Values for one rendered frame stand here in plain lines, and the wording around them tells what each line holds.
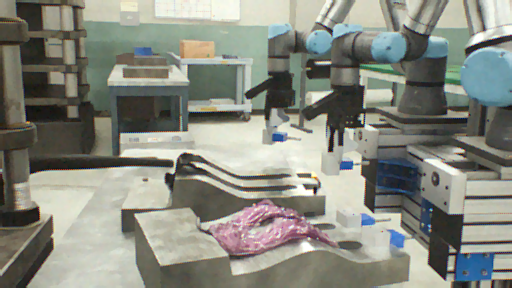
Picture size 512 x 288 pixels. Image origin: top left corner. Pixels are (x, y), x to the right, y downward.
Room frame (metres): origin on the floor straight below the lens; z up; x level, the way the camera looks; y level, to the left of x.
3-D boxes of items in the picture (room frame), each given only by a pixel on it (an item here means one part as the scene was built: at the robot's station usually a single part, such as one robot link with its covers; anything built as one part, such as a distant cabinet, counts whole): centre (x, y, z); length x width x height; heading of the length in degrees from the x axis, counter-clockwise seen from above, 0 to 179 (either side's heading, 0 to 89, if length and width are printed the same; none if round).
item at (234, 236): (1.04, -0.03, 0.90); 0.26 x 0.18 x 0.08; 112
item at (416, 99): (1.70, -0.52, 1.09); 0.15 x 0.15 x 0.10
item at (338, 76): (1.43, -0.23, 1.17); 0.08 x 0.08 x 0.05
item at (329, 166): (1.43, -0.25, 0.93); 0.13 x 0.05 x 0.05; 103
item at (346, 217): (1.19, -0.26, 0.86); 0.13 x 0.05 x 0.05; 112
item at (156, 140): (4.45, 0.86, 0.28); 0.61 x 0.41 x 0.15; 103
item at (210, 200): (1.38, 0.09, 0.87); 0.50 x 0.26 x 0.14; 95
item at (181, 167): (1.37, 0.07, 0.92); 0.35 x 0.16 x 0.09; 95
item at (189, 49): (7.25, 0.83, 0.94); 0.41 x 0.33 x 0.29; 110
